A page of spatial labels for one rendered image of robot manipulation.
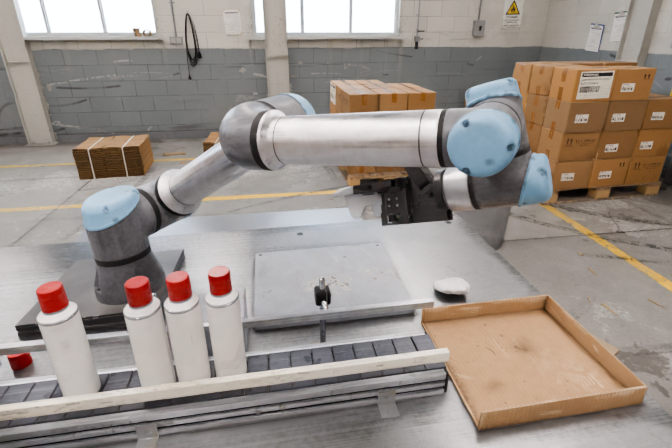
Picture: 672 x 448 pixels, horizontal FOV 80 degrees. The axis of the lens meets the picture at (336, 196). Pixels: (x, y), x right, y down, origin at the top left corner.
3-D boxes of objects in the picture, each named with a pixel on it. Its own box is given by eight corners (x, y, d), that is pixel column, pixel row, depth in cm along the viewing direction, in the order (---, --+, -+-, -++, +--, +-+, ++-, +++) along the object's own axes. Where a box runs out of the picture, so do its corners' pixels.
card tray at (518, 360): (478, 430, 64) (482, 412, 63) (420, 322, 88) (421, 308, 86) (641, 404, 69) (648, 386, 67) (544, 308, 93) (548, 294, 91)
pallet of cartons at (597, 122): (543, 206, 351) (572, 69, 307) (491, 174, 428) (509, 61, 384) (659, 196, 371) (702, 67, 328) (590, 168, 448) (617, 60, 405)
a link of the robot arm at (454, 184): (464, 162, 63) (478, 166, 69) (436, 166, 65) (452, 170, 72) (469, 210, 62) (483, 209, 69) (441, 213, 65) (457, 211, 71)
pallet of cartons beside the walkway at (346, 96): (430, 184, 401) (439, 92, 366) (348, 189, 387) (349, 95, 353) (393, 151, 510) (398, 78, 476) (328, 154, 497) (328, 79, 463)
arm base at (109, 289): (82, 307, 88) (69, 267, 85) (115, 271, 102) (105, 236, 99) (151, 302, 88) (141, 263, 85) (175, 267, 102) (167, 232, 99)
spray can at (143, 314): (138, 402, 63) (111, 294, 56) (147, 376, 68) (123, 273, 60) (173, 397, 64) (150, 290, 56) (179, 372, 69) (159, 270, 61)
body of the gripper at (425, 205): (377, 226, 71) (443, 220, 64) (372, 178, 72) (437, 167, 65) (396, 224, 78) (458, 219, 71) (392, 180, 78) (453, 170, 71)
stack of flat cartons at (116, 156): (78, 180, 412) (70, 150, 400) (94, 164, 461) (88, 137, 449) (145, 175, 426) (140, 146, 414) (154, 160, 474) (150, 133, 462)
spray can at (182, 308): (176, 394, 65) (154, 288, 57) (182, 370, 69) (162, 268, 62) (209, 390, 65) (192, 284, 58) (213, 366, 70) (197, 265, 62)
